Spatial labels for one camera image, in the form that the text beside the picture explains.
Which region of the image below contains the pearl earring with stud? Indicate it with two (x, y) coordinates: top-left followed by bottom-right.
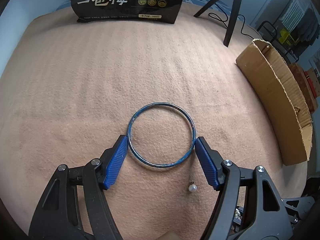
(188, 180), (197, 192)

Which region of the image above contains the silver blue bangle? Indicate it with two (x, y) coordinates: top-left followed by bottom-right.
(126, 102), (196, 168)

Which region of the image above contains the tan blanket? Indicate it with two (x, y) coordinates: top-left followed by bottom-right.
(1, 4), (307, 239)

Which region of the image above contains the orange covered bench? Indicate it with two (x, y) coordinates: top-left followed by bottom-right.
(288, 63), (318, 114)

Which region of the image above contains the brown cardboard box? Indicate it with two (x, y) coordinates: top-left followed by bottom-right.
(236, 39), (313, 166)

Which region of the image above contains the yellow box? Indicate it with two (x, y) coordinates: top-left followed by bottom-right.
(278, 28), (295, 46)

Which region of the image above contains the black clothes rack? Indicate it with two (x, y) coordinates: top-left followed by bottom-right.
(256, 0), (319, 63)

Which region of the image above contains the black tripod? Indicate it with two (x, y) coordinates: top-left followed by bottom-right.
(194, 0), (247, 48)

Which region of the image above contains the black snack bag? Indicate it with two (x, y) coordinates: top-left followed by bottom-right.
(70, 0), (188, 25)

